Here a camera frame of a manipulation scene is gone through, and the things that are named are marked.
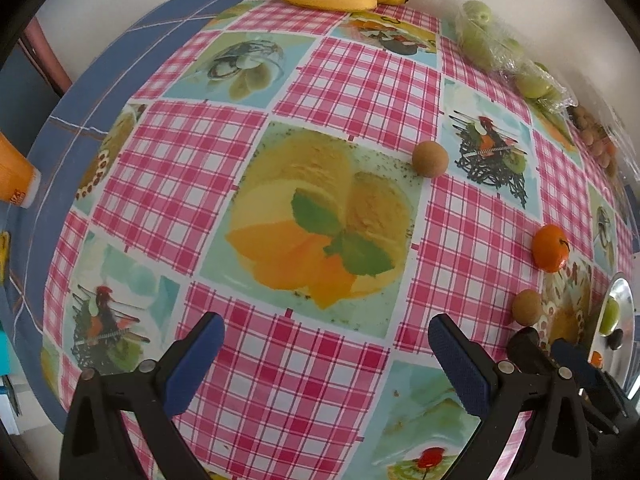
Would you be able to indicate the large tangerine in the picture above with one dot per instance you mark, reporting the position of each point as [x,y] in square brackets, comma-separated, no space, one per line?
[550,248]

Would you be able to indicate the pile of boxed brown longans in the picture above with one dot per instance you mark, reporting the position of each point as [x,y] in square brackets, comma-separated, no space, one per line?
[595,132]

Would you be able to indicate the round metal bowl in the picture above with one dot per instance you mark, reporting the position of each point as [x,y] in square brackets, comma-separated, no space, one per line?
[626,300]

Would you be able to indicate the pile of packed green jujubes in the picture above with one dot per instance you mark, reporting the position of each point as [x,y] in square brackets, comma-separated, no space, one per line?
[492,45]

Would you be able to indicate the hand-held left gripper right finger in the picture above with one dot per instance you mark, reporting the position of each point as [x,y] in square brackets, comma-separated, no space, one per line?
[460,365]

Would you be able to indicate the small tangerine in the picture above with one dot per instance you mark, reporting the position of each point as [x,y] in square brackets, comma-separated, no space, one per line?
[596,358]

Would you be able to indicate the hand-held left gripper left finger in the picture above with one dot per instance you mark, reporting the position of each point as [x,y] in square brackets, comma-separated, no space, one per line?
[195,360]

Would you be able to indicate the blue cloth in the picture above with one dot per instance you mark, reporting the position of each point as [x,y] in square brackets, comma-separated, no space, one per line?
[125,45]

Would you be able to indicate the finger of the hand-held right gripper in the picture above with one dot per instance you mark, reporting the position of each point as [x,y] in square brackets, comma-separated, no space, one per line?
[525,345]
[575,357]

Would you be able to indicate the dark plum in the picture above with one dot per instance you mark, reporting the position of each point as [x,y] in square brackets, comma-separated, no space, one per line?
[616,339]

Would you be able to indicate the pink checked printed tablecloth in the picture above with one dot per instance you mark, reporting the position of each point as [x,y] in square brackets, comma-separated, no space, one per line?
[350,85]

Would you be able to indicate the clear plastic lidded box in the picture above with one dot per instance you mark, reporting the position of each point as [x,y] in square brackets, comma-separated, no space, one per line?
[614,127]

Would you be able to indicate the green jujube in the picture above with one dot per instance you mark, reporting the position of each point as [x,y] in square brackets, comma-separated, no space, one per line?
[609,316]

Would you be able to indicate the clear plastic tray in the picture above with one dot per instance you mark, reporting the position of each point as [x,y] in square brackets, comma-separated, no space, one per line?
[510,67]

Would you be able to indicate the orange paper cup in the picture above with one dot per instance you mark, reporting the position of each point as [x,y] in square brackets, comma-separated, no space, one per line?
[15,170]

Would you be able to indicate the brown longan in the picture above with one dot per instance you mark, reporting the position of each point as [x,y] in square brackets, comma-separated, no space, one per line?
[428,158]
[526,306]

